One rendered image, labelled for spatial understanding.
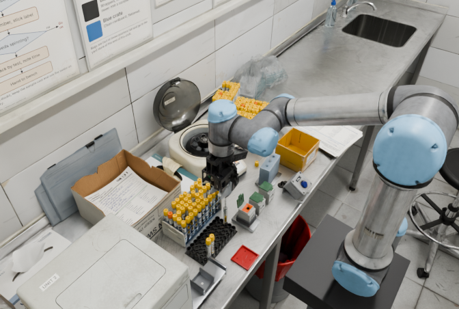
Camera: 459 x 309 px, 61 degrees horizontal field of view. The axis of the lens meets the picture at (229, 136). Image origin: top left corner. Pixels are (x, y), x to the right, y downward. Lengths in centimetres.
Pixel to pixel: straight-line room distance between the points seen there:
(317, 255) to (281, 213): 25
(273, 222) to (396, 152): 76
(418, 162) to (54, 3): 97
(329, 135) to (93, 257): 115
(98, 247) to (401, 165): 71
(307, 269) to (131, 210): 61
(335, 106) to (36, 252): 97
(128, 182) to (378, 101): 94
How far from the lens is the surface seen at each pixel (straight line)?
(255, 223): 140
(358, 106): 94
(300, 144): 169
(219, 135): 102
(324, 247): 131
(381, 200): 87
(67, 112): 136
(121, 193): 146
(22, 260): 135
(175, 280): 96
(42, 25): 120
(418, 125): 75
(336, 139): 178
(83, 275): 101
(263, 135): 96
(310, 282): 123
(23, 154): 134
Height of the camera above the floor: 200
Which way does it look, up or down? 40 degrees down
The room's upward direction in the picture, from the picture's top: 1 degrees clockwise
